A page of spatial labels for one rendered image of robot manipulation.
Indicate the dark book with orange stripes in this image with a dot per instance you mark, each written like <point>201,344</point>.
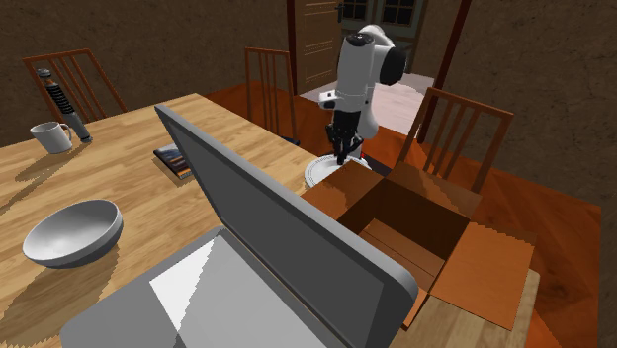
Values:
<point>172,159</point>

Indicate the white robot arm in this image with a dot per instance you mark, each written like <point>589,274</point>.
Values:
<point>354,72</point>

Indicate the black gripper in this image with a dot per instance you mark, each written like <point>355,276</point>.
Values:
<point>347,121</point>

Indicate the brown panelled door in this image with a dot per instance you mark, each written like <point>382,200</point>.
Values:
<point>316,43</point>

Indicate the grey open laptop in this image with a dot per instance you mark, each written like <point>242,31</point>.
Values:
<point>289,241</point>

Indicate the open brown cardboard box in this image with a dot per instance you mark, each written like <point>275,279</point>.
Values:
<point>482,274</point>

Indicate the grey paned window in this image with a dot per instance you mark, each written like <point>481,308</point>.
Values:
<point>397,12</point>

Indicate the wooden table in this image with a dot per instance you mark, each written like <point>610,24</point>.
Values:
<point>125,164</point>

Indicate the white plate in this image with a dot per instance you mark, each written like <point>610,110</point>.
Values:
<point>320,171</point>

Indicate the white mug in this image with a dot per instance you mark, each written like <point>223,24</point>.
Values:
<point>50,137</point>

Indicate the wooden slat-back chair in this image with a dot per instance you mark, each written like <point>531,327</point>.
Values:
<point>453,130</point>
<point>270,86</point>
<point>62,60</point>

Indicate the black and grey ribbed cylinder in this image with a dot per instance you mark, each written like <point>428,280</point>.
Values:
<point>72,115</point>

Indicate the grey bowl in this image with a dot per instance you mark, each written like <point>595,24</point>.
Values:
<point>72,234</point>

